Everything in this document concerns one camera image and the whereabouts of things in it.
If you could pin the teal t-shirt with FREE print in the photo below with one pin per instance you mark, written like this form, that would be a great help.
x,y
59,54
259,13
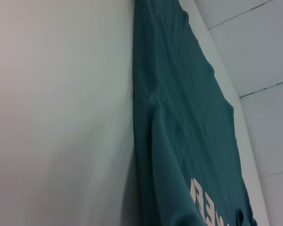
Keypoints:
x,y
186,117

